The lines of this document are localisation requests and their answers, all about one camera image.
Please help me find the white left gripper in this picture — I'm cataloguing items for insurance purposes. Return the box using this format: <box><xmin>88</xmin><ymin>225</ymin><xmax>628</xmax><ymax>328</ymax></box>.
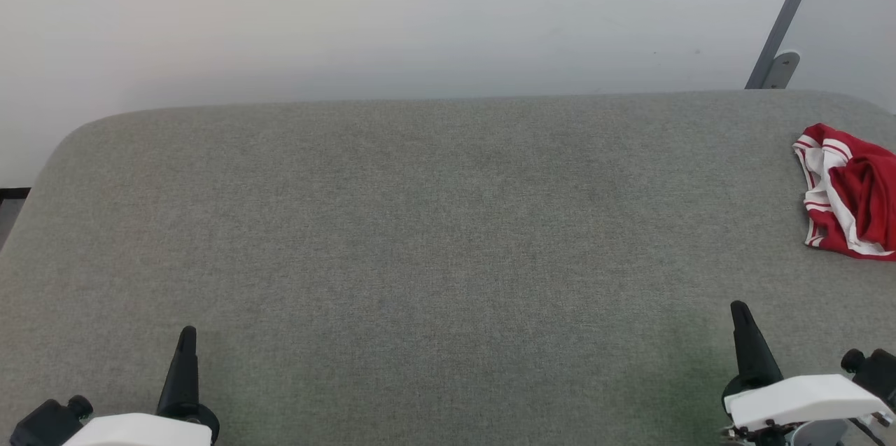
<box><xmin>62</xmin><ymin>325</ymin><xmax>221</xmax><ymax>446</ymax></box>

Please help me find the grey metal pole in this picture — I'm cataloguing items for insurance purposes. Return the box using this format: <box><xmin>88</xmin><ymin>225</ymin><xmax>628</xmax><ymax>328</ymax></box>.
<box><xmin>744</xmin><ymin>0</ymin><xmax>832</xmax><ymax>90</ymax></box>

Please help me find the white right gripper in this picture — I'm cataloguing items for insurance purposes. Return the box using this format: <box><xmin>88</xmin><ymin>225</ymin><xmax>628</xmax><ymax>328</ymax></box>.
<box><xmin>721</xmin><ymin>300</ymin><xmax>895</xmax><ymax>446</ymax></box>

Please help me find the red and white basketball jersey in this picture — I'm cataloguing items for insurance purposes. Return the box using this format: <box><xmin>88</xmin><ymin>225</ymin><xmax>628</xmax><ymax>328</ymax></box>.
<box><xmin>792</xmin><ymin>123</ymin><xmax>896</xmax><ymax>262</ymax></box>

